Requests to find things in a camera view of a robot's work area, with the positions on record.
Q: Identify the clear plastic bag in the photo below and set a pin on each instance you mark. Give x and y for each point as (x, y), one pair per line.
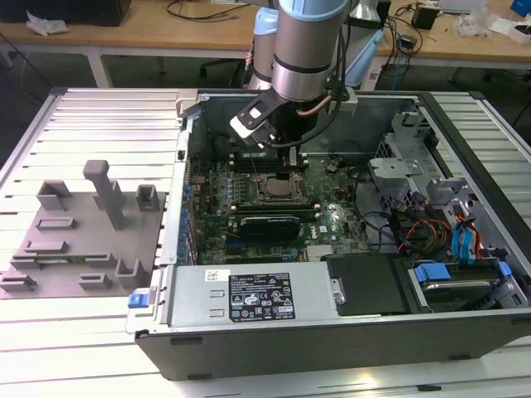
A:
(473, 22)

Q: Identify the open black PC case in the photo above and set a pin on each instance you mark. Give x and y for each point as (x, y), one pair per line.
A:
(290, 352)

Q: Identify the grey parts rack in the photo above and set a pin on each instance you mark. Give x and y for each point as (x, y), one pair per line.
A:
(91, 248)

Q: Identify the crumpled clear plastic wrap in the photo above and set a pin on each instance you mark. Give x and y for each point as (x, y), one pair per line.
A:
(45, 25)

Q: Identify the grey power supply unit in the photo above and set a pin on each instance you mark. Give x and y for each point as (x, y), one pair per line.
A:
(199, 290)

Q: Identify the CPU socket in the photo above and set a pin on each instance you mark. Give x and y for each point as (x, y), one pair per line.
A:
(261, 200)

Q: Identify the tall black box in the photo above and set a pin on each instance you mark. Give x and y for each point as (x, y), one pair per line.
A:
(386, 16)

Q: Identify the small blue black device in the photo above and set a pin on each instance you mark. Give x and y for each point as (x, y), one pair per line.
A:
(407, 42)

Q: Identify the black plastic shroud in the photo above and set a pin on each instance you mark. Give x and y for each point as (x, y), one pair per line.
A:
(365, 282)

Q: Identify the wooden desk white legs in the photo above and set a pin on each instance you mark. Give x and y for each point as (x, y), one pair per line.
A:
(456, 47)
(145, 31)

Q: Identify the silver black hard disk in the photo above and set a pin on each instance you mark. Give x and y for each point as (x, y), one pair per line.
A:
(456, 292)

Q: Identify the wide black case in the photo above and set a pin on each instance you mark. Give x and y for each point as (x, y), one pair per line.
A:
(83, 10)

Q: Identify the silver metal drive cage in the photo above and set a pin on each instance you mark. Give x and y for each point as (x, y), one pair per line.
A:
(394, 166)

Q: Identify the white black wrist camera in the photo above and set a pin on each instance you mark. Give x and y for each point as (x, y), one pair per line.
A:
(245, 124)

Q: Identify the blue card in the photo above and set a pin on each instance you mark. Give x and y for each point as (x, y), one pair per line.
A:
(518, 6)

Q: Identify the silver coin cell battery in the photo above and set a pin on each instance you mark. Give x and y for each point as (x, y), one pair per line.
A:
(332, 167)

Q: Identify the green RAM stick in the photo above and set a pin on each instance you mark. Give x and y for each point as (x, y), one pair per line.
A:
(62, 260)

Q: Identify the blue case latch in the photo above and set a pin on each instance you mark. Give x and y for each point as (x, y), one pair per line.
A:
(138, 300)

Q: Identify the small white box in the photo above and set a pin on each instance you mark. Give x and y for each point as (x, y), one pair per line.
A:
(522, 34)

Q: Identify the blue disk carrier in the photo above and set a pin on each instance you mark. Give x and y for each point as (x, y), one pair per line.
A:
(431, 272)

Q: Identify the silver chipset heatsink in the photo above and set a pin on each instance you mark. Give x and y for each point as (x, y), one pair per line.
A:
(318, 253)

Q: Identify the black graphics card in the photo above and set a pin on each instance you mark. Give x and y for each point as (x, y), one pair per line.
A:
(269, 227)

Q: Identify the green motherboard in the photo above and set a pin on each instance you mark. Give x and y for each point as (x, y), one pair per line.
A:
(344, 199)

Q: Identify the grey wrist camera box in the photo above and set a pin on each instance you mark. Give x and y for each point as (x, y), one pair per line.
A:
(344, 105)

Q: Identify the silver CPU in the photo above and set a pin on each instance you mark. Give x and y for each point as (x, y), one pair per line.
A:
(283, 188)

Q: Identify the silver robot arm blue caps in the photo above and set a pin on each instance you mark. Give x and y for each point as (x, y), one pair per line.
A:
(303, 49)

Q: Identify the flat white device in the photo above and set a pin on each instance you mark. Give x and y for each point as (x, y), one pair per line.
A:
(462, 5)

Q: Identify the small black cube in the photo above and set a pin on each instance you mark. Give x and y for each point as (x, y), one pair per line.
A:
(425, 17)

